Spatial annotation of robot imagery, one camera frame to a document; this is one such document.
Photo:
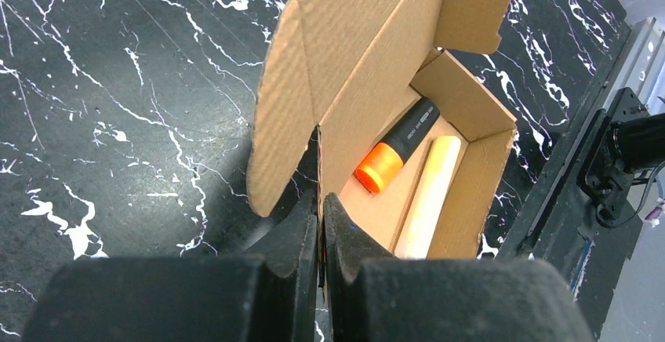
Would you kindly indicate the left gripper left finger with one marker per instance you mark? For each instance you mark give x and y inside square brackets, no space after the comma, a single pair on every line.
[267,293]

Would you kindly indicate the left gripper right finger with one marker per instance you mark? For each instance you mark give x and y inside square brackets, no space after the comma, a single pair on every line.
[374,296]

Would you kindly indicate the pale yellow marker pen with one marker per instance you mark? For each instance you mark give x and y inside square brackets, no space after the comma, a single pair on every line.
[433,185]

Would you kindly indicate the orange black marker pen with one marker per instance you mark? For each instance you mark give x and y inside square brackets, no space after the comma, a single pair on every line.
[387,158]

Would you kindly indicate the brown cardboard box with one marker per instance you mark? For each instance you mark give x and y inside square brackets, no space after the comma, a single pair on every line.
[345,71]

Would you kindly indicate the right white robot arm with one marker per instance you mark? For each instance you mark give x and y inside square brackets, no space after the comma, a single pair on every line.
[625,140]

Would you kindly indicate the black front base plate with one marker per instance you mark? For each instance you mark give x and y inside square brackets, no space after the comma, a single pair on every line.
[558,221]

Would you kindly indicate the aluminium frame rail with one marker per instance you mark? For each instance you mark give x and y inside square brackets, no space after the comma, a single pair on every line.
[645,64]

